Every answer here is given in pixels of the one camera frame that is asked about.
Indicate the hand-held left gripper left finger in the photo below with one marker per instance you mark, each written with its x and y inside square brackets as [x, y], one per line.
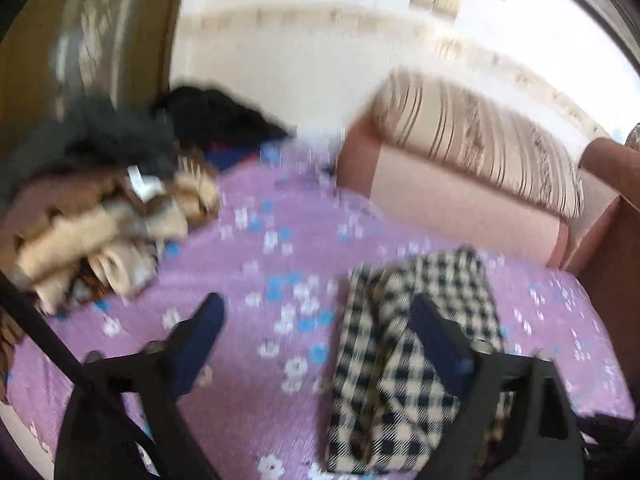
[200, 345]

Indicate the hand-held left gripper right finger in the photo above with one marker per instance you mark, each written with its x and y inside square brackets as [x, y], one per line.
[440, 340]

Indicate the black and cream checkered garment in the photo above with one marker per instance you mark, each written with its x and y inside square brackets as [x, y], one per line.
[380, 400]

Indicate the purple floral bedsheet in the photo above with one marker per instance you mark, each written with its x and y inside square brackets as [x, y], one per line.
[250, 410]

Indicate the beige and brown patterned cloth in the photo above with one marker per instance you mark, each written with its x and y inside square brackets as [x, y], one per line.
[100, 230]

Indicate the white clothing tag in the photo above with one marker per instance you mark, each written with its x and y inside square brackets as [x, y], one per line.
[142, 182]

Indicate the blue and red cloth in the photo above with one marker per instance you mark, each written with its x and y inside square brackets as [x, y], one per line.
[230, 157]

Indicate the striped beige cushion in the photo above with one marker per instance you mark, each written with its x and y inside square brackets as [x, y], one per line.
[475, 135]

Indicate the mauve brown cloth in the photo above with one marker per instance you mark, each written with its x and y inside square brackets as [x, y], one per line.
[40, 200]

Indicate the wooden wardrobe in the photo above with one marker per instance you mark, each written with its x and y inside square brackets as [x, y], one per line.
[30, 70]

